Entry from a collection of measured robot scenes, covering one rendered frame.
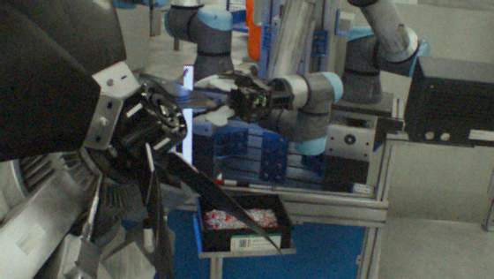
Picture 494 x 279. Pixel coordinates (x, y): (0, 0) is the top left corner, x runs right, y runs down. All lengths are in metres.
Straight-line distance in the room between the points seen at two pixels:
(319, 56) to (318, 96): 0.67
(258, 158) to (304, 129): 0.56
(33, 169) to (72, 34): 0.25
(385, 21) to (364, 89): 0.32
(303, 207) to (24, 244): 0.87
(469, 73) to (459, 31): 1.53
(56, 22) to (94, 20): 0.07
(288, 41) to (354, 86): 0.41
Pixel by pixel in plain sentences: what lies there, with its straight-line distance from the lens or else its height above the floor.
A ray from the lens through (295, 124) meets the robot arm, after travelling 1.24.
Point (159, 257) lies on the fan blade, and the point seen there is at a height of 1.14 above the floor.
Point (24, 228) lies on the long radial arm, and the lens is 0.76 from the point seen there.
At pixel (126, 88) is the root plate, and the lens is 0.93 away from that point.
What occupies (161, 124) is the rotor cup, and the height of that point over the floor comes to 1.22.
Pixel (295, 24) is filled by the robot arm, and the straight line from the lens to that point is 1.29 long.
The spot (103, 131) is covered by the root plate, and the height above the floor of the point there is 1.21.
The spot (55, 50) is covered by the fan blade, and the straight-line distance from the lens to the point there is 0.76.
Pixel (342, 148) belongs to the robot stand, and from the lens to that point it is 1.56.
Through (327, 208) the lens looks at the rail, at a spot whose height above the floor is 0.83.
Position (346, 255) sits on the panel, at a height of 0.67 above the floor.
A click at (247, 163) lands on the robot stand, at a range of 1.78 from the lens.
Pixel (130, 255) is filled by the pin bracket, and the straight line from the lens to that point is 0.98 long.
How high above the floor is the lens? 1.51
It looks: 22 degrees down
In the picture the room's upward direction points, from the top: 3 degrees clockwise
